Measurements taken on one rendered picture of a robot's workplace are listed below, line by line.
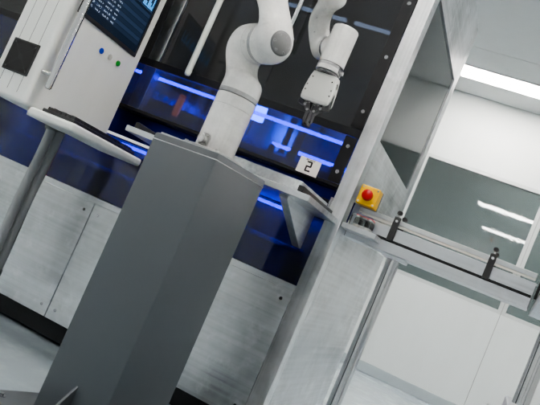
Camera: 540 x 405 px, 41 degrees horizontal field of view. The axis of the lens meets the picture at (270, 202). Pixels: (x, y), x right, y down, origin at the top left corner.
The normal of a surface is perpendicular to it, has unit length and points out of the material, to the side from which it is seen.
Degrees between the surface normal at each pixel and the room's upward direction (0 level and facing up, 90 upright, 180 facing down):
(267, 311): 90
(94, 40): 90
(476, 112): 90
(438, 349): 90
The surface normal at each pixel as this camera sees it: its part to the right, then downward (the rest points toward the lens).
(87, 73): 0.86, 0.34
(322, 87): -0.28, -0.18
